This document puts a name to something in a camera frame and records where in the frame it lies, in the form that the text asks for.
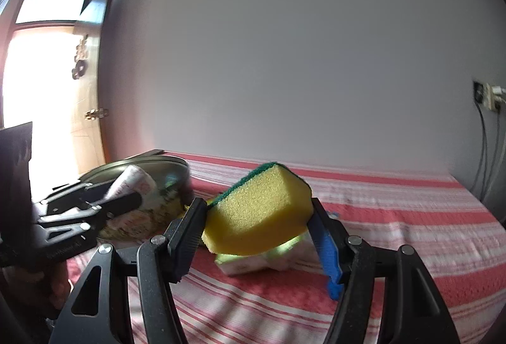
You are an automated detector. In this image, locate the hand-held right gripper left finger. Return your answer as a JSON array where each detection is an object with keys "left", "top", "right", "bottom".
[{"left": 48, "top": 197, "right": 209, "bottom": 344}]

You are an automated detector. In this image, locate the white tissue pack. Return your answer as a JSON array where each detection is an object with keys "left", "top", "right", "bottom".
[{"left": 215, "top": 231, "right": 317, "bottom": 277}]

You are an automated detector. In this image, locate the dark hanging door ornament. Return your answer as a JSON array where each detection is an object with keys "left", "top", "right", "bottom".
[{"left": 71, "top": 34, "right": 90, "bottom": 80}]

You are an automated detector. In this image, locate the dark power cable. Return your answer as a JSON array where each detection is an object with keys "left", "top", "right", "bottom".
[{"left": 472, "top": 103, "right": 489, "bottom": 203}]

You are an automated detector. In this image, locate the bright window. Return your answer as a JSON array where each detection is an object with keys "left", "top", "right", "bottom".
[{"left": 0, "top": 0, "right": 88, "bottom": 131}]

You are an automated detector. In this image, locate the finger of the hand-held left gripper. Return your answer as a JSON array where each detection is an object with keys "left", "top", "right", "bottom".
[
  {"left": 49, "top": 180, "right": 116, "bottom": 207},
  {"left": 37, "top": 191, "right": 145, "bottom": 247}
]

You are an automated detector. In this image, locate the yellow and green sponge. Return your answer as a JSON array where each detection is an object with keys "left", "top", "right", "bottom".
[{"left": 201, "top": 162, "right": 313, "bottom": 255}]

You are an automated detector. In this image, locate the white and red snack packet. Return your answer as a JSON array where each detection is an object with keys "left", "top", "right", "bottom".
[{"left": 103, "top": 165, "right": 159, "bottom": 210}]

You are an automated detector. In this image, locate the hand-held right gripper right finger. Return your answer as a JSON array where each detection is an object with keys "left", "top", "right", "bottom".
[{"left": 307, "top": 197, "right": 462, "bottom": 344}]

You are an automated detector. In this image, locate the round metal tin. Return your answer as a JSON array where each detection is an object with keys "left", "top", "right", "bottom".
[{"left": 77, "top": 155, "right": 194, "bottom": 244}]

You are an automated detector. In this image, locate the wooden door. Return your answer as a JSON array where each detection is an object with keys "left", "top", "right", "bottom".
[{"left": 69, "top": 0, "right": 119, "bottom": 171}]

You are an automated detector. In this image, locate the wall socket with plugs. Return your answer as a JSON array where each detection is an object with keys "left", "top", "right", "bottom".
[{"left": 484, "top": 83, "right": 506, "bottom": 114}]

